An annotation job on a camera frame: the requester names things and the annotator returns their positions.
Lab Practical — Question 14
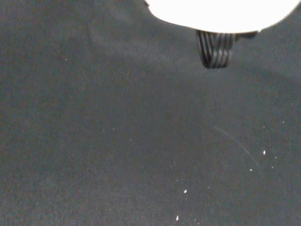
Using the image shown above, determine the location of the black bench cloth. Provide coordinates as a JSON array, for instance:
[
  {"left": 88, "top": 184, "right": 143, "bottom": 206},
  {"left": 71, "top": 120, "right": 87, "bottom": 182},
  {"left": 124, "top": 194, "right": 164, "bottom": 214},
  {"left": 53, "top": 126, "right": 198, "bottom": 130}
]
[{"left": 0, "top": 0, "right": 301, "bottom": 226}]

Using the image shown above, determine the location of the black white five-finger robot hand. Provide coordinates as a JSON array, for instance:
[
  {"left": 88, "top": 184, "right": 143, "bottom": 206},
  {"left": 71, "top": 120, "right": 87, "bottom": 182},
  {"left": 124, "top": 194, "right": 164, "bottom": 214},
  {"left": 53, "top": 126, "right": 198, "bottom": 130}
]
[{"left": 144, "top": 0, "right": 301, "bottom": 69}]

